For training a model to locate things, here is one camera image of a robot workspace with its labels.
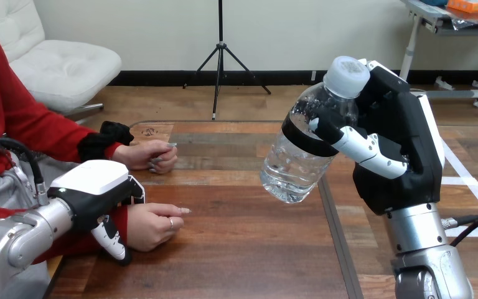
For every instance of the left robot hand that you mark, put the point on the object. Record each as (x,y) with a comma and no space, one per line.
(90,181)

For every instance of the person's hand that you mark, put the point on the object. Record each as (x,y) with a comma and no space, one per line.
(144,154)
(150,227)

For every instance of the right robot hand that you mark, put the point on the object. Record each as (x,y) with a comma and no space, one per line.
(400,132)

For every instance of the clear water bottle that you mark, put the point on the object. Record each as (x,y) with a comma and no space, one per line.
(292,169)

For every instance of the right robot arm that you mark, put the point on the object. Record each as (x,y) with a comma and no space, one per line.
(424,256)

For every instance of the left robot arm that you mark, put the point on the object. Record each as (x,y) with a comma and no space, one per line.
(20,239)

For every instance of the white desk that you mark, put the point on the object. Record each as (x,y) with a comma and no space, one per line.
(418,24)

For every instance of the white cushioned chair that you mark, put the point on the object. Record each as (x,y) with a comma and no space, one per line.
(61,70)

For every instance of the black tripod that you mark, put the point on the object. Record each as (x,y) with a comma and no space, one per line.
(221,53)

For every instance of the foil sheet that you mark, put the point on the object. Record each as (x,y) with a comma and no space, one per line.
(476,20)

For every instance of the orange thing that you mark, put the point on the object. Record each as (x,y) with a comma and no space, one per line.
(470,5)

